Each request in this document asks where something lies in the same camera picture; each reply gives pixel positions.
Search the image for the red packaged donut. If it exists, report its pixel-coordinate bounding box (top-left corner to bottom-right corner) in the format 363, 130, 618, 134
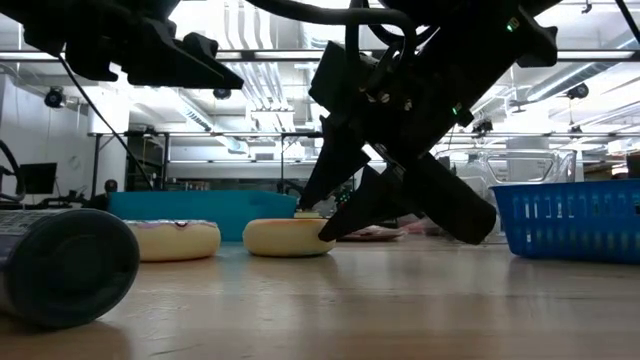
339, 224, 409, 243

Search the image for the silver diagonal duct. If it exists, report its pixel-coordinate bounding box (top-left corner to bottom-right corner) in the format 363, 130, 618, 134
524, 29, 640, 104

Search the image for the teal plastic bin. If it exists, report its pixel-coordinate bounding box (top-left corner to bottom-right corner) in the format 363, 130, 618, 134
107, 189, 299, 243

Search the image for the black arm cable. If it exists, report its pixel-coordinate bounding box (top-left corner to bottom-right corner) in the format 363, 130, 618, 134
244, 0, 419, 71
57, 53, 154, 190

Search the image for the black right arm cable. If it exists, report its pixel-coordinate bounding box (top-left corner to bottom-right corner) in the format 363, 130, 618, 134
244, 0, 419, 71

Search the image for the black background workstation frame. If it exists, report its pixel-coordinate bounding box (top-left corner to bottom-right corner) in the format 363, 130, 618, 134
87, 129, 326, 199

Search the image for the clear plastic container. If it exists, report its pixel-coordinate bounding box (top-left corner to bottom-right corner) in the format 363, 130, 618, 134
434, 148, 579, 241

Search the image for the blue plastic basket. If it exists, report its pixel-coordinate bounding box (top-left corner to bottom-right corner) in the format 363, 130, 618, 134
490, 179, 640, 265

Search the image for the long overhead light bar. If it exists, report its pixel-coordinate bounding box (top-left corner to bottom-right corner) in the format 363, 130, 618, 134
0, 48, 640, 63

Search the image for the black computer monitor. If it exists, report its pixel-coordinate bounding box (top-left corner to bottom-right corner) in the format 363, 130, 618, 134
19, 162, 59, 196

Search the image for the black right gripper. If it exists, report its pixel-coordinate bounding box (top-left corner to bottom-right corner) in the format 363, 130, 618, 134
298, 54, 496, 246

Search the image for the dark background shelf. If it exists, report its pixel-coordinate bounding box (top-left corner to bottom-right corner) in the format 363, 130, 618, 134
124, 135, 169, 192

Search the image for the pink frosted donut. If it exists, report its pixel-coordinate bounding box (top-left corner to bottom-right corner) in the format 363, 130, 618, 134
124, 218, 222, 263

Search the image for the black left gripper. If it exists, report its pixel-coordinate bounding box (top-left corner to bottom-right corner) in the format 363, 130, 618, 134
22, 17, 245, 90

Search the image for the large dark labelled bottle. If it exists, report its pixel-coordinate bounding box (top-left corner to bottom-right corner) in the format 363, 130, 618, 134
0, 208, 141, 330

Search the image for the person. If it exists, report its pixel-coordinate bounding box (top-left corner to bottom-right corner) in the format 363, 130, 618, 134
87, 178, 119, 211

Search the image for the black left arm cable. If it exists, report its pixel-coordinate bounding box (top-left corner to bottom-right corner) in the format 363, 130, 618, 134
57, 53, 154, 190

